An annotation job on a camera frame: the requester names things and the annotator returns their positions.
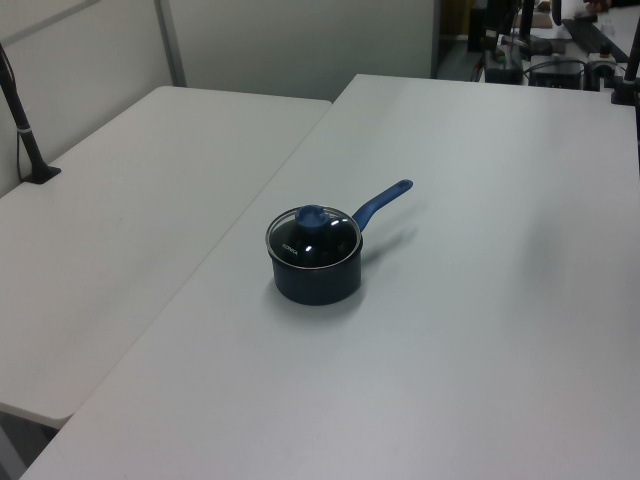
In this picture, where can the glass lid with blue knob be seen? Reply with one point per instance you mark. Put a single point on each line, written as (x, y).
(322, 246)

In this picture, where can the black flat keyboard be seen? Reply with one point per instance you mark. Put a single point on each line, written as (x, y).
(595, 35)

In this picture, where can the white control box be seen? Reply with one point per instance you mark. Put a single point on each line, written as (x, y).
(602, 64)

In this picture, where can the grey partition frame post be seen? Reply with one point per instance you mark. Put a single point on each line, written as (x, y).
(172, 45)

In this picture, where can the dark device with green light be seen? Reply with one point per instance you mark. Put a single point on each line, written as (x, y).
(502, 62)

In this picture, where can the black electronics box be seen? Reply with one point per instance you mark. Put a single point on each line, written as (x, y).
(556, 75)

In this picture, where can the black clamped pole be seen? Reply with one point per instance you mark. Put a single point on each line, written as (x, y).
(631, 60)

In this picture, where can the dark blue saucepan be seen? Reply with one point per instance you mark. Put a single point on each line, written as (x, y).
(320, 286)

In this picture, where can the black camera stand pole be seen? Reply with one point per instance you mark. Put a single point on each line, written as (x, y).
(28, 146)

